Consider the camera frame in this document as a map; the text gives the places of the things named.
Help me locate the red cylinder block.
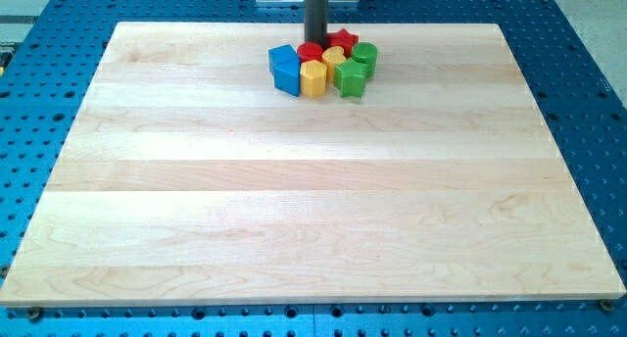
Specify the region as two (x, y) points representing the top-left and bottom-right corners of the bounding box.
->
(297, 41), (324, 63)

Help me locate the red star block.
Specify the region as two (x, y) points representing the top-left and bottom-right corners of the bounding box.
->
(327, 28), (359, 58)

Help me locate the blue perforated metal table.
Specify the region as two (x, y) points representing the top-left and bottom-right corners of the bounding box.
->
(1, 0), (626, 336)

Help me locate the green star block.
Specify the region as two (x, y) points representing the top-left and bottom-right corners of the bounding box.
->
(333, 58), (367, 98)

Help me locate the green cylinder block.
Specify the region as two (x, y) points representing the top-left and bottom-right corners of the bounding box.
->
(352, 42), (378, 78)

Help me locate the yellow hexagon block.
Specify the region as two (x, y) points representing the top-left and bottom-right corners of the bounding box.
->
(300, 60), (327, 97)

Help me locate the blue cube block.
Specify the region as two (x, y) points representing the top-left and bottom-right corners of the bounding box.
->
(267, 44), (300, 74)

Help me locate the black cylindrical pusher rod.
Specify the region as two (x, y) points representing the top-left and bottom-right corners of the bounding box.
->
(304, 0), (328, 47)

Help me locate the wooden board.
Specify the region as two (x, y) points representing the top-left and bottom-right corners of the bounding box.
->
(1, 22), (625, 308)

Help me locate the blue triangle block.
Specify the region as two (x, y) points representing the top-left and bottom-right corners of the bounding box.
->
(273, 58), (300, 97)

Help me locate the yellow heart block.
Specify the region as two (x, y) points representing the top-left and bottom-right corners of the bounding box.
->
(321, 46), (347, 83)

